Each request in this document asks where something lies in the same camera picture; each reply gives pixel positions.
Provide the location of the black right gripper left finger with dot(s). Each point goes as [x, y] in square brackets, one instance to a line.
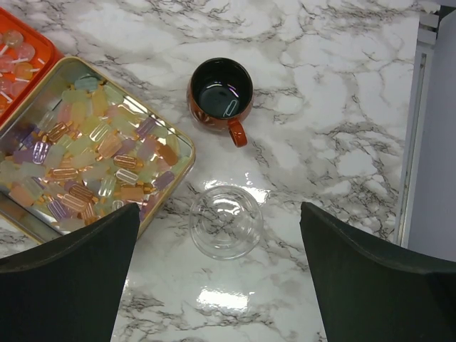
[69, 289]

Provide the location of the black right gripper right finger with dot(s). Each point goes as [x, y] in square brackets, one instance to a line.
[369, 289]

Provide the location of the gold popsicle candy tin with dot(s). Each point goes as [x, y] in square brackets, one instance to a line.
[80, 147]

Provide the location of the orange lollipop tin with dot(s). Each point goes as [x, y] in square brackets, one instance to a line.
[26, 58]

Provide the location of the clear glass jar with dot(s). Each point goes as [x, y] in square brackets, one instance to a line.
[225, 222]

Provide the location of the silver paper clip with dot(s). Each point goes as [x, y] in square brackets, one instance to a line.
[231, 109]

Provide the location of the orange black mug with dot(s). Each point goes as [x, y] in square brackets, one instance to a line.
[212, 86]

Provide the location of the aluminium frame rail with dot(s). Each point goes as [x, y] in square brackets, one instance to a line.
[426, 38]

